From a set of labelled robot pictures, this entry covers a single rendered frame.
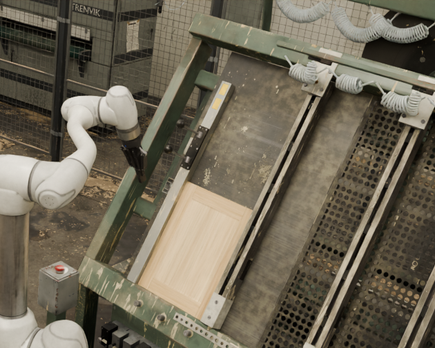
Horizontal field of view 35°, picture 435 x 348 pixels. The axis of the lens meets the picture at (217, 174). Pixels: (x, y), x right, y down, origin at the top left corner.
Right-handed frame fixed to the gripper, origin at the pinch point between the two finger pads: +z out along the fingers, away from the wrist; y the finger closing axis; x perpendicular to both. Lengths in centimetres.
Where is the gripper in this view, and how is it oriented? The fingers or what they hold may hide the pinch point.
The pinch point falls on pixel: (140, 174)
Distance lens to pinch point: 283.3
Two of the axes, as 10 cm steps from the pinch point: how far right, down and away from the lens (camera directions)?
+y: -8.3, -2.6, 5.0
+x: -5.4, 6.0, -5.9
